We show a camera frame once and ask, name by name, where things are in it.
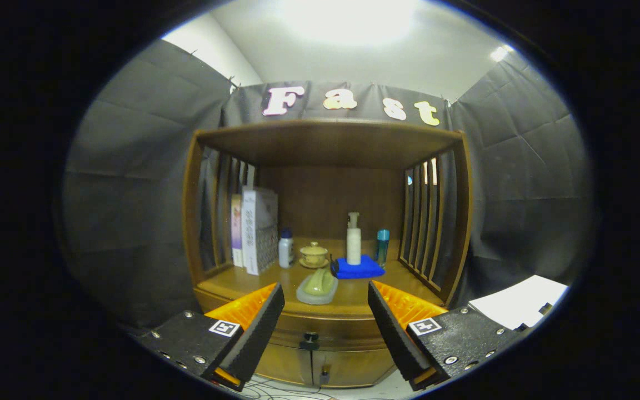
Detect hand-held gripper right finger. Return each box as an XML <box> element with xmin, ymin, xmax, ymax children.
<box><xmin>367</xmin><ymin>279</ymin><xmax>526</xmax><ymax>391</ymax></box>

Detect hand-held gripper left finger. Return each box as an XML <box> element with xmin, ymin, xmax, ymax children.
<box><xmin>137</xmin><ymin>282</ymin><xmax>286</xmax><ymax>392</ymax></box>

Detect pale green packaged item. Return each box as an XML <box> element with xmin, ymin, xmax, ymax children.
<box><xmin>296</xmin><ymin>268</ymin><xmax>339</xmax><ymax>306</ymax></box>

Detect wooden countertop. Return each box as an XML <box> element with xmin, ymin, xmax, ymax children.
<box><xmin>195</xmin><ymin>238</ymin><xmax>448</xmax><ymax>318</ymax></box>

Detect white drawer unit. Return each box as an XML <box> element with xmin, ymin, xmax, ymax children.
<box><xmin>467</xmin><ymin>275</ymin><xmax>569</xmax><ymax>331</ymax></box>

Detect brown wooden cabinet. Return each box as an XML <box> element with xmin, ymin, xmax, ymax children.
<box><xmin>183</xmin><ymin>118</ymin><xmax>473</xmax><ymax>388</ymax></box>

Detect blue folded cloth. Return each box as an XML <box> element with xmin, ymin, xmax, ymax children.
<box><xmin>331</xmin><ymin>254</ymin><xmax>386</xmax><ymax>279</ymax></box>

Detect small white bottle blue cap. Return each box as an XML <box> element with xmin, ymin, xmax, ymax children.
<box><xmin>278</xmin><ymin>227</ymin><xmax>295</xmax><ymax>269</ymax></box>

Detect teal bottle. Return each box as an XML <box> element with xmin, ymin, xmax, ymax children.
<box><xmin>376</xmin><ymin>229</ymin><xmax>391</xmax><ymax>266</ymax></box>

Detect yellow lidded teacup with saucer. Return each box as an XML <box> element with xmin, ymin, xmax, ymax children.
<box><xmin>299</xmin><ymin>241</ymin><xmax>330</xmax><ymax>269</ymax></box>

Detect white pump bottle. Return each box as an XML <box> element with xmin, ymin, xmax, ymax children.
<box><xmin>346</xmin><ymin>212</ymin><xmax>362</xmax><ymax>266</ymax></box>

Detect thin purple box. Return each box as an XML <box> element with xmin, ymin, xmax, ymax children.
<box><xmin>231</xmin><ymin>194</ymin><xmax>244</xmax><ymax>268</ymax></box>

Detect tall white printed box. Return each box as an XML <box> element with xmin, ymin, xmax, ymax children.
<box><xmin>241</xmin><ymin>186</ymin><xmax>279</xmax><ymax>276</ymax></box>

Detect black backdrop cloth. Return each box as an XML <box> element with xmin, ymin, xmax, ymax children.
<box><xmin>63</xmin><ymin>39</ymin><xmax>596</xmax><ymax>328</ymax></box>

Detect large ceiling light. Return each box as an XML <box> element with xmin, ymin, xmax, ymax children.
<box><xmin>281</xmin><ymin>0</ymin><xmax>418</xmax><ymax>45</ymax></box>

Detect black floor cables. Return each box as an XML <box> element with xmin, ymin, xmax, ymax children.
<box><xmin>239</xmin><ymin>375</ymin><xmax>354</xmax><ymax>400</ymax></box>

